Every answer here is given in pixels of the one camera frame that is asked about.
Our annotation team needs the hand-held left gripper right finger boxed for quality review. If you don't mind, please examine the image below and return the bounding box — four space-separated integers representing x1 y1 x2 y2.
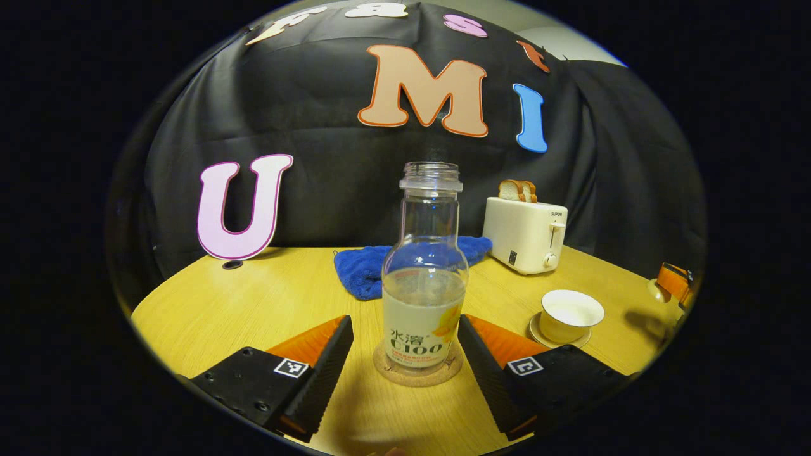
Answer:
457 313 634 443

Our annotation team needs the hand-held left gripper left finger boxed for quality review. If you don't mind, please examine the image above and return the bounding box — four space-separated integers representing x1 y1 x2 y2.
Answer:
177 315 355 444

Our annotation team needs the round cork coaster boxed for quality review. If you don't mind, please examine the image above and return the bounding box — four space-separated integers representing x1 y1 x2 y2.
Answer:
373 342 464 388

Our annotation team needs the cream ceramic teacup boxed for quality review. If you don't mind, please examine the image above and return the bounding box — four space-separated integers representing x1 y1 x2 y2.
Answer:
540 289 606 345

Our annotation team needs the clear plastic water bottle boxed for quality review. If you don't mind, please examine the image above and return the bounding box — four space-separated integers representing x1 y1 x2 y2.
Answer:
381 161 470 376

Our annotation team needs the cream ceramic saucer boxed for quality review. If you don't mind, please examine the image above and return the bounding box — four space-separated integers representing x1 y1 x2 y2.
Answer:
528 312 592 350

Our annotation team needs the blue folded towel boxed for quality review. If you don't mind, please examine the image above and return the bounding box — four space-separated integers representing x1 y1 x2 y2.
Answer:
334 236 494 301

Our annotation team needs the cream toaster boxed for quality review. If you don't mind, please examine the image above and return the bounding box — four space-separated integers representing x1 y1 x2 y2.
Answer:
483 196 569 276

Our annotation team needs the black backdrop cloth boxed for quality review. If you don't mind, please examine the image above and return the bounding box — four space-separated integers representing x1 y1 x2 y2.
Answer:
108 0 707 298

